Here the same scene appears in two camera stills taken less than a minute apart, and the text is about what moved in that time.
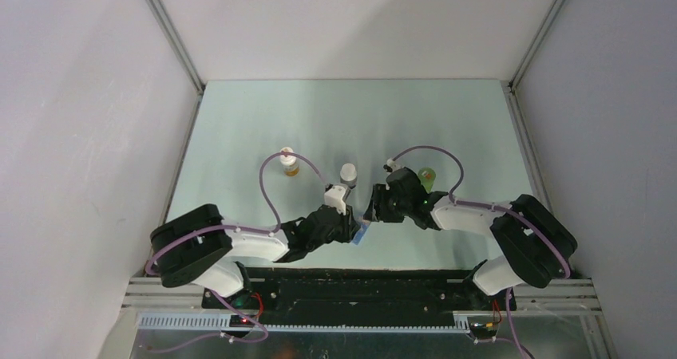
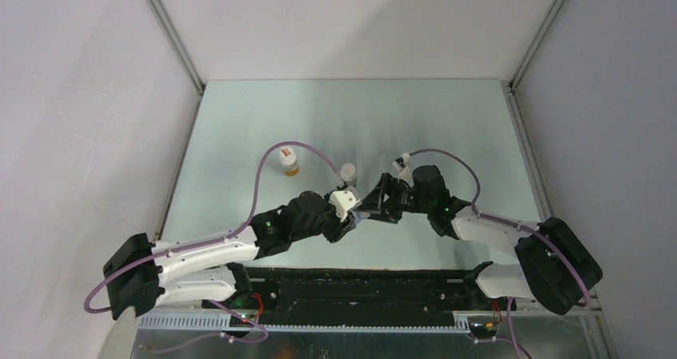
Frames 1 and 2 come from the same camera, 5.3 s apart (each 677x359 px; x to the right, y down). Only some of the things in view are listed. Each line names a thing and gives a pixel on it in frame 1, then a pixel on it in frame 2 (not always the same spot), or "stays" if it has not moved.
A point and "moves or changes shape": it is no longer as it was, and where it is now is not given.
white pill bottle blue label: x=348 y=175 stays
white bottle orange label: x=289 y=163 stays
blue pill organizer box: x=361 y=232 moves or changes shape
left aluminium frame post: x=170 y=29 stays
